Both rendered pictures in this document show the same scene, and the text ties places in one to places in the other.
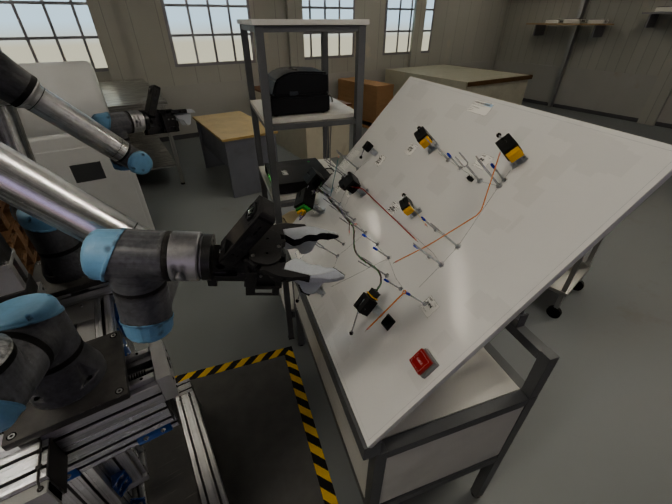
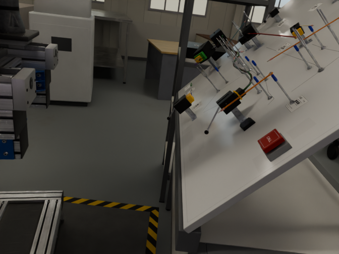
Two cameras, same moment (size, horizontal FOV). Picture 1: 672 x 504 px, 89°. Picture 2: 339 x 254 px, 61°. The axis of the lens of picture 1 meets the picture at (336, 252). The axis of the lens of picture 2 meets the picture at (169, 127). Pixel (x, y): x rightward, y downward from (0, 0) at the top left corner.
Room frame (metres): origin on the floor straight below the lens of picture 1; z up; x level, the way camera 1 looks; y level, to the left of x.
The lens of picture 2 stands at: (-0.05, -0.18, 1.35)
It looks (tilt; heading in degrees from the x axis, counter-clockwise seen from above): 23 degrees down; 17
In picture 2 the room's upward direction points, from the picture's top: 8 degrees clockwise
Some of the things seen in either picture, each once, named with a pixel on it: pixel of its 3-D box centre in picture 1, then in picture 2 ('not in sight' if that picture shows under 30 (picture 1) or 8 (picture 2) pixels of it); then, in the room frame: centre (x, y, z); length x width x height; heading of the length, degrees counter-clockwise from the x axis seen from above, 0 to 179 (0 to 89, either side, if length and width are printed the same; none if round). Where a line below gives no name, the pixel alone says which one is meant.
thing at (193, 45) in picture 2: (297, 175); (206, 51); (1.91, 0.23, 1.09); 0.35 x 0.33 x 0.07; 19
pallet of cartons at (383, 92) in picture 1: (371, 101); not in sight; (7.80, -0.76, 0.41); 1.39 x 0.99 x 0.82; 32
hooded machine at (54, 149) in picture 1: (87, 158); (65, 39); (3.11, 2.31, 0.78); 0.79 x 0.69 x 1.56; 32
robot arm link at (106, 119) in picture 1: (112, 124); not in sight; (1.23, 0.77, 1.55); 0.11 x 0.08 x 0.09; 140
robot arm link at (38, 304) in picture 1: (31, 330); not in sight; (0.48, 0.61, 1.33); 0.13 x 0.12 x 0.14; 10
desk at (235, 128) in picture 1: (236, 151); (170, 68); (4.63, 1.35, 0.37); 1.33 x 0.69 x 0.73; 33
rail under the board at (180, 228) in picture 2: (315, 312); (182, 138); (1.04, 0.09, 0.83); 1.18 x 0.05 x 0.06; 19
